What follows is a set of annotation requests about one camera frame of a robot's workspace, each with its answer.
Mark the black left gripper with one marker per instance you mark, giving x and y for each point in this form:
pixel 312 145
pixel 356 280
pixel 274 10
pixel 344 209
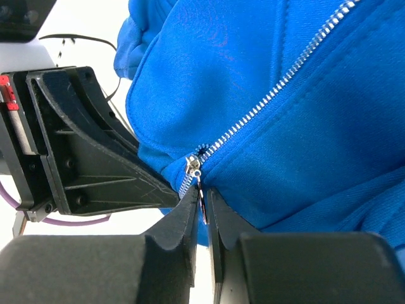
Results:
pixel 67 150

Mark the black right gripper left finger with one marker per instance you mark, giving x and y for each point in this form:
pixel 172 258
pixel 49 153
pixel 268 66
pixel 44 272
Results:
pixel 157 266

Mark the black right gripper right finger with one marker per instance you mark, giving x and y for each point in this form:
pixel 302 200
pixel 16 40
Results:
pixel 250 266

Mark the silver zipper pull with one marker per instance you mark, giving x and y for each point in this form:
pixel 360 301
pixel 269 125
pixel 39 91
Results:
pixel 193 169

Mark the blue zip-up jacket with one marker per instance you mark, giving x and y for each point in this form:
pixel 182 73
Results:
pixel 294 108

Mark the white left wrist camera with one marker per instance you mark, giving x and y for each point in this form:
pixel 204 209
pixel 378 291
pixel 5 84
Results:
pixel 21 21

